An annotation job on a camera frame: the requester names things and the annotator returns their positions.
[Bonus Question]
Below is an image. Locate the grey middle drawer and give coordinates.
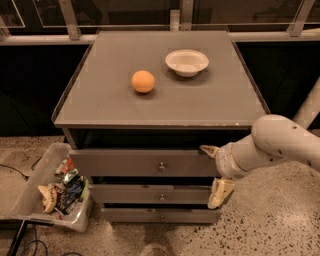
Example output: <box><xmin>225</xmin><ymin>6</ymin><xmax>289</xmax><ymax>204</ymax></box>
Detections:
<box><xmin>89</xmin><ymin>184</ymin><xmax>211</xmax><ymax>204</ymax></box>

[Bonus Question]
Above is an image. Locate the grey top drawer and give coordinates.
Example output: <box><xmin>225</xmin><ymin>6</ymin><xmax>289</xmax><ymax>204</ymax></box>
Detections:
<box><xmin>69</xmin><ymin>149</ymin><xmax>218</xmax><ymax>177</ymax></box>

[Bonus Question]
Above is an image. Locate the grey drawer cabinet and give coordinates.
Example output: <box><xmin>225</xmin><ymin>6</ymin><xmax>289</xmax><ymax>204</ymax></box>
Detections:
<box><xmin>52</xmin><ymin>31</ymin><xmax>269</xmax><ymax>210</ymax></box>

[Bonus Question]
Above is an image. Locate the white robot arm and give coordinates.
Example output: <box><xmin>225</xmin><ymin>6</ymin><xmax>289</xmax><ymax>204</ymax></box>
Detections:
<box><xmin>200</xmin><ymin>78</ymin><xmax>320</xmax><ymax>209</ymax></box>

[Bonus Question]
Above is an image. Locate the white paper bowl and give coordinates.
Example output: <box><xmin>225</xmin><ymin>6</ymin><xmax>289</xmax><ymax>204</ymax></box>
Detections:
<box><xmin>165</xmin><ymin>49</ymin><xmax>209</xmax><ymax>77</ymax></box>

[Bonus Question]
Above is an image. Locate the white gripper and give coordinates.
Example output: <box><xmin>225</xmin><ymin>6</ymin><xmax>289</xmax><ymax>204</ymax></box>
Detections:
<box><xmin>200</xmin><ymin>143</ymin><xmax>247</xmax><ymax>209</ymax></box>

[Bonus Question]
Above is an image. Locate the grey drawer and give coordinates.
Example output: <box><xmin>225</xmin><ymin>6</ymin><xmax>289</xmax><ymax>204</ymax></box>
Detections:
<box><xmin>69</xmin><ymin>149</ymin><xmax>218</xmax><ymax>177</ymax></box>
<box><xmin>101</xmin><ymin>208</ymin><xmax>222</xmax><ymax>224</ymax></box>
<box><xmin>89</xmin><ymin>184</ymin><xmax>211</xmax><ymax>204</ymax></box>

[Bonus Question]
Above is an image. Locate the dark snack packet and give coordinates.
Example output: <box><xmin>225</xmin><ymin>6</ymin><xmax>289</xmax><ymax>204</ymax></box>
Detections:
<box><xmin>55</xmin><ymin>181</ymin><xmax>84</xmax><ymax>215</ymax></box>

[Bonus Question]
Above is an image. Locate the orange fruit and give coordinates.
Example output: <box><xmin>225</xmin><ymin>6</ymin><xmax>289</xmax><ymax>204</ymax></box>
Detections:
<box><xmin>131</xmin><ymin>70</ymin><xmax>155</xmax><ymax>93</ymax></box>

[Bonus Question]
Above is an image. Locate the grey bottom drawer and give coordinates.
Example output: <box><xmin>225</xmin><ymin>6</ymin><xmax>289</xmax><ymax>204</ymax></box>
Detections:
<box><xmin>101</xmin><ymin>208</ymin><xmax>222</xmax><ymax>224</ymax></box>

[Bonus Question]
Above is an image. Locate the tan crumpled bag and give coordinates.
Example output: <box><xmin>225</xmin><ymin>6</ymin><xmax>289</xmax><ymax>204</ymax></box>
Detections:
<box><xmin>38</xmin><ymin>184</ymin><xmax>57</xmax><ymax>213</ymax></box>

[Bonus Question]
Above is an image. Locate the clear plastic bin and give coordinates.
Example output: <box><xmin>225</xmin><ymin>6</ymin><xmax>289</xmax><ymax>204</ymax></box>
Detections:
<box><xmin>9</xmin><ymin>143</ymin><xmax>94</xmax><ymax>232</ymax></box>

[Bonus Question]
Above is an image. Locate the black floor cable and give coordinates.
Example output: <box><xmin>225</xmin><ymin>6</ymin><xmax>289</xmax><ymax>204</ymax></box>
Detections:
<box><xmin>0</xmin><ymin>155</ymin><xmax>43</xmax><ymax>182</ymax></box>

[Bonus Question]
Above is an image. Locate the metal window railing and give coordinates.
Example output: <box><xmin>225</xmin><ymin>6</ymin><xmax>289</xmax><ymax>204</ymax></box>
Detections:
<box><xmin>0</xmin><ymin>0</ymin><xmax>320</xmax><ymax>41</ymax></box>

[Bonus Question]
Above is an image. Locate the green snack packet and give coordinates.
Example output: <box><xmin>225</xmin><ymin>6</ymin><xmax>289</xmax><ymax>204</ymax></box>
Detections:
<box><xmin>62</xmin><ymin>168</ymin><xmax>78</xmax><ymax>184</ymax></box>

